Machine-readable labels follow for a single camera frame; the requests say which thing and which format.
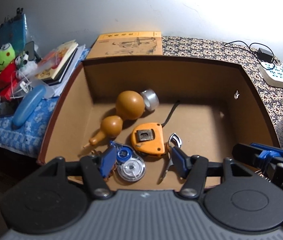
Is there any metal nail clipper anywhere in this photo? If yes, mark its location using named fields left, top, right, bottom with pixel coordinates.
left=158, top=133, right=182, bottom=184

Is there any blue correction tape dispenser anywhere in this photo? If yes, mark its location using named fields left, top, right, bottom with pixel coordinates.
left=109, top=141, right=146, bottom=183

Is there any black thin cable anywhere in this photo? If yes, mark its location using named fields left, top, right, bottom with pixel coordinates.
left=223, top=40, right=277, bottom=63

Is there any black power adapter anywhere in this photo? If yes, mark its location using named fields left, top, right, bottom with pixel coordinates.
left=257, top=48, right=274, bottom=63

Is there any pine cone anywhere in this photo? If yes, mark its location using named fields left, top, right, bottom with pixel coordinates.
left=93, top=148, right=116, bottom=179

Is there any stack of books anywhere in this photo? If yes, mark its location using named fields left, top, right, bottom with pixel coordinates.
left=36, top=40, right=87, bottom=97

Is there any white panda plush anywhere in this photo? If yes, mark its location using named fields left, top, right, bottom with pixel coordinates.
left=14, top=51, right=37, bottom=80

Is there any teal pouch with clips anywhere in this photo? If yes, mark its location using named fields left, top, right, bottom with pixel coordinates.
left=0, top=7, right=27, bottom=53

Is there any brown cardboard box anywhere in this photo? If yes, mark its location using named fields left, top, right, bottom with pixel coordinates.
left=37, top=55, right=282, bottom=193

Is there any white power strip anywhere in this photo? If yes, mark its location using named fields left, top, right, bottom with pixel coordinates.
left=259, top=62, right=283, bottom=88

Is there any yellow book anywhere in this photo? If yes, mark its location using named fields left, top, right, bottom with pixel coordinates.
left=86, top=31, right=163, bottom=59

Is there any orange tape measure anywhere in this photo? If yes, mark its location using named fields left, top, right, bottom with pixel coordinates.
left=131, top=122, right=166, bottom=158

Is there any small clear tape roll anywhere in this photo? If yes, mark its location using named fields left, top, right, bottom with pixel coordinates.
left=140, top=89, right=160, bottom=112

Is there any blue glasses case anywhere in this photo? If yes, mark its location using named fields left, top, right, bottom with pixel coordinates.
left=12, top=85, right=46, bottom=128

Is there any brown gourd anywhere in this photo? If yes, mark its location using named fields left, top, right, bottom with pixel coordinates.
left=82, top=90, right=145, bottom=148

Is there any blue checkered cloth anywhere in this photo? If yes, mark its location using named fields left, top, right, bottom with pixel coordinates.
left=0, top=48, right=91, bottom=158

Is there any green frog plush toy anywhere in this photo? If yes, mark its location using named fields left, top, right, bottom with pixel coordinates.
left=0, top=43, right=18, bottom=101

